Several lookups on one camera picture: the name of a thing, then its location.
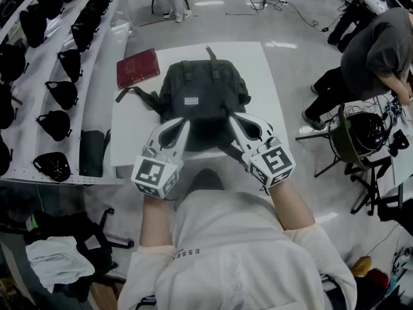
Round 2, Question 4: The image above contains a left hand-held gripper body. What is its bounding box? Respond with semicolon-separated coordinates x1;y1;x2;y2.
131;146;185;200

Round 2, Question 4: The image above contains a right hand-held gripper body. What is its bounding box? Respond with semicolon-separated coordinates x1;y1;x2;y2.
241;136;296;189

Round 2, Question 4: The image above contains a black backpack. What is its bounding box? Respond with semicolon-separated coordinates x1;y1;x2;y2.
115;45;262;171

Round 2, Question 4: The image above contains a person's left forearm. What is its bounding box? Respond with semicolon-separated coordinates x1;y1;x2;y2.
139;194;174;248

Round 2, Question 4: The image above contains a person's right forearm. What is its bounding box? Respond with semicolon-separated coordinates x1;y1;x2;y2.
268;179;316;232

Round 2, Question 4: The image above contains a white table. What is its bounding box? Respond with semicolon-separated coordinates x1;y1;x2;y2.
110;41;290;174

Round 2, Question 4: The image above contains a dark red book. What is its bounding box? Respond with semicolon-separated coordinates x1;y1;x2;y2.
116;47;161;90

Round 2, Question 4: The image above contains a dark green chair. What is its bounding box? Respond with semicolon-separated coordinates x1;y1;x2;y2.
295;103;372;179

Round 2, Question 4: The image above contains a black office chair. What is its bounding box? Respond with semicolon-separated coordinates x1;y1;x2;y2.
25;207;135;303

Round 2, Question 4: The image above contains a glossy black helmet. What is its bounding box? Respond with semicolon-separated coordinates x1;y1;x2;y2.
347;112;388;150

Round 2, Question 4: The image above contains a person's white shirt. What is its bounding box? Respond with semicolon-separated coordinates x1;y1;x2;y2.
117;191;358;310

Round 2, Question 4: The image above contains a row of black bags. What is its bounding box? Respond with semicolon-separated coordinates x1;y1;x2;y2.
0;0;125;183

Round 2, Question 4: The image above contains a crumpled white cloth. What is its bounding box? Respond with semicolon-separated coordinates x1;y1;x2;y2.
25;236;96;293

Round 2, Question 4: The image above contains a white side desk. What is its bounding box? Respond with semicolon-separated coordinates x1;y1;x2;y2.
350;95;413;216

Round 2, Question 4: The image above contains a white metal shelf rack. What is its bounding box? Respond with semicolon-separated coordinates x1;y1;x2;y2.
0;0;133;187

